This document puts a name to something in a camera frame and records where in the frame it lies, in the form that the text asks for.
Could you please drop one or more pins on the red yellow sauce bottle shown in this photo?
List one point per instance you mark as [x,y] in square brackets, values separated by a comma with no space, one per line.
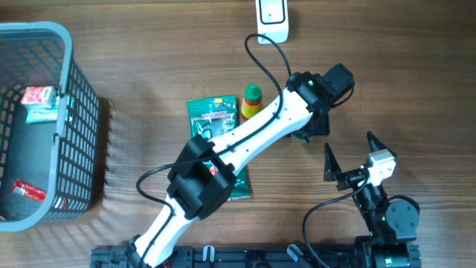
[252,101]

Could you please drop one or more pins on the pale green wipes packet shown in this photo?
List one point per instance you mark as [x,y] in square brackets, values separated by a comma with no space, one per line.
[42,115]

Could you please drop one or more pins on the green glove packet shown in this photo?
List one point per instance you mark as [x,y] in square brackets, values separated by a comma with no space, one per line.
[212,117]

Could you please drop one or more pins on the grey plastic basket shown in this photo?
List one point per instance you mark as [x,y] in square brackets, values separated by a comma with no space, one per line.
[58,157]

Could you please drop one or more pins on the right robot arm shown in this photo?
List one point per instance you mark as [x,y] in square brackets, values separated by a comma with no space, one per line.
[391,221]

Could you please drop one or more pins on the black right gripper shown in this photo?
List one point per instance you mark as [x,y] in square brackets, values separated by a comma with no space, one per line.
[333,171]

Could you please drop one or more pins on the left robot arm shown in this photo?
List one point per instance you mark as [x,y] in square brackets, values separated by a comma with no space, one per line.
[205,172]

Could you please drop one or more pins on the white barcode scanner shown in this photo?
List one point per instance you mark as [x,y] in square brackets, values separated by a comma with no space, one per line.
[273,19]

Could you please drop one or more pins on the green lid jar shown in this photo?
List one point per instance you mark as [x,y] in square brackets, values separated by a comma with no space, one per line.
[302,137]

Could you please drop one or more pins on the red sauce sachet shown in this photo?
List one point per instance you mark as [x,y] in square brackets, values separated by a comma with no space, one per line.
[27,190]

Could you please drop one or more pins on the red white small box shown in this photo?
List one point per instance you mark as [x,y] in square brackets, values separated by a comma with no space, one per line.
[39,97]

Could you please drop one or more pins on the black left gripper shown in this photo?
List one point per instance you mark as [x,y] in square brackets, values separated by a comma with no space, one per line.
[323,129]

